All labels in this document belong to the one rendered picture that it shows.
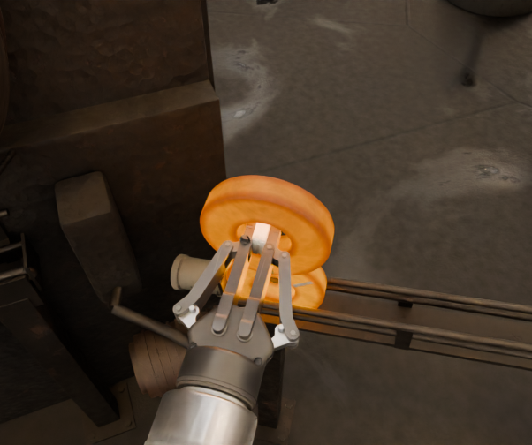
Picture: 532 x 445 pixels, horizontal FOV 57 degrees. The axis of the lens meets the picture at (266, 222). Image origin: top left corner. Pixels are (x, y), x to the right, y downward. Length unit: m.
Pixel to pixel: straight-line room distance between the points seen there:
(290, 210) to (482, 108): 1.94
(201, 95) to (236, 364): 0.49
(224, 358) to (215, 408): 0.04
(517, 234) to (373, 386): 0.78
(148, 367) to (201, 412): 0.51
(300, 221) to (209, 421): 0.22
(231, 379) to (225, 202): 0.18
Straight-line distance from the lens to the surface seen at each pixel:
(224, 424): 0.42
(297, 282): 0.72
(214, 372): 0.44
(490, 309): 0.82
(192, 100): 0.80
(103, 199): 0.78
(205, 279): 0.50
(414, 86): 2.41
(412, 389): 1.50
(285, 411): 1.41
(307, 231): 0.52
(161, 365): 0.92
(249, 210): 0.52
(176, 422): 0.43
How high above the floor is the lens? 1.35
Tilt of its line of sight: 51 degrees down
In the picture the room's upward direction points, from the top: straight up
